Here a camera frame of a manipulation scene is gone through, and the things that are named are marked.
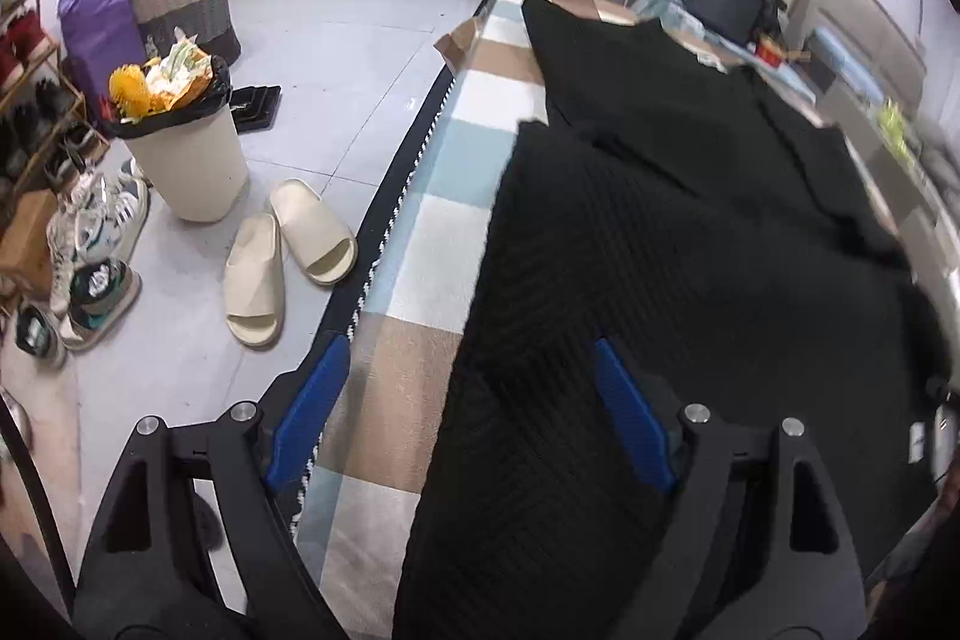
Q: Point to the cream slipper right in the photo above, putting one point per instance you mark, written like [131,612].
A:
[324,247]

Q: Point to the black teal sneaker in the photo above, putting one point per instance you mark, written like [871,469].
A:
[100,295]

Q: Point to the cream slipper left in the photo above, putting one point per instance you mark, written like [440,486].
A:
[253,284]

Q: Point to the wooden shoe rack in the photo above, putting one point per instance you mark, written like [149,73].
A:
[48,143]

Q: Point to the cream slipper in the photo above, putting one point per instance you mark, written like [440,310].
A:
[253,284]
[324,247]

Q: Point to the woven laundry basket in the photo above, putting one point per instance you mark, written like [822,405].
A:
[208,21]

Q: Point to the green toy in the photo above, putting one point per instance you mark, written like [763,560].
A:
[894,129]

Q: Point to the purple bag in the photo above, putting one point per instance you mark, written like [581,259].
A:
[100,36]

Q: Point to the white green sneaker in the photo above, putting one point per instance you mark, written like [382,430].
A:
[99,218]

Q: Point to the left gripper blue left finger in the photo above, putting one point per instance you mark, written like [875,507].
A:
[146,572]

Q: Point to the red instant noodle cup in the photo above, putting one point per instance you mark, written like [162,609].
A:
[770,52]

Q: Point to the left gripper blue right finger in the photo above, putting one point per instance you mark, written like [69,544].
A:
[754,542]

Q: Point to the black white striped rug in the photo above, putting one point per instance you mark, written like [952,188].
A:
[375,235]

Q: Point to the black tray on floor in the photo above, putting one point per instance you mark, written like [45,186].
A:
[254,108]

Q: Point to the cream trash bin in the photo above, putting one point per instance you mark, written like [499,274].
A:
[198,167]

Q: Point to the black knit sweater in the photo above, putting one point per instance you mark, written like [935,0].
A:
[731,245]

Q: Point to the black monitor screen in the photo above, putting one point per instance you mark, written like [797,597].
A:
[738,21]

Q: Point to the black trash bag with rubbish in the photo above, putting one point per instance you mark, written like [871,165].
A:
[166,92]

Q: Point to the plaid checkered blanket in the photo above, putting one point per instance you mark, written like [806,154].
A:
[376,449]

